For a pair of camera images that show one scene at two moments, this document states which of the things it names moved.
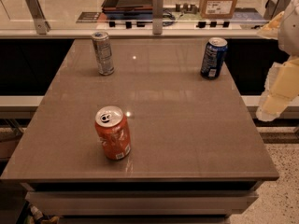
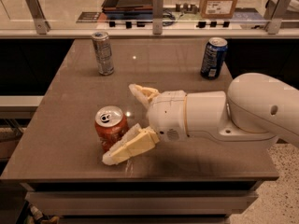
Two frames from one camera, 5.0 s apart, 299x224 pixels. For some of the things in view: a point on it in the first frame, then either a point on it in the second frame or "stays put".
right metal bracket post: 274,8 stays put
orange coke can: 114,132 stays put
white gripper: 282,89 -> 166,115
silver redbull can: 104,52 stays put
